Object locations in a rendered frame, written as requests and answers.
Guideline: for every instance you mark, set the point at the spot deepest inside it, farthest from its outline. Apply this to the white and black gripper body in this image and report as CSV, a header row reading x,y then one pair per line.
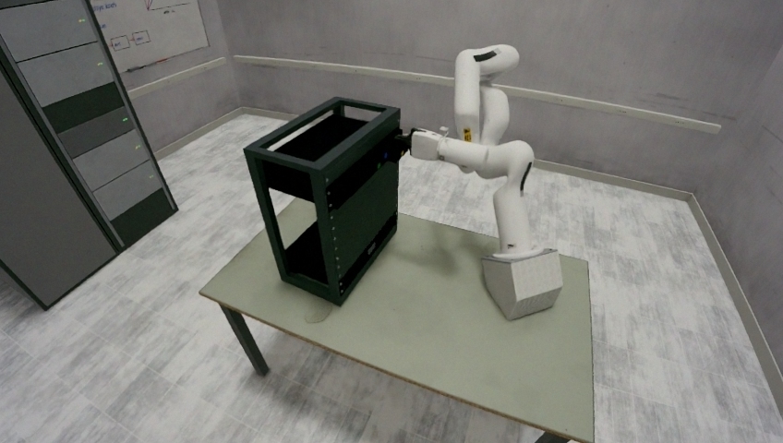
x,y
425,145

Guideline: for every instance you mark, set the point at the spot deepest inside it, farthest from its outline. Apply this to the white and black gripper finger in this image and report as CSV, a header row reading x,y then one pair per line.
x,y
406,143
407,138

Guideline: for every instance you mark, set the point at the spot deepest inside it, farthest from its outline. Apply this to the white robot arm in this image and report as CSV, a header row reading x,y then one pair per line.
x,y
514,159

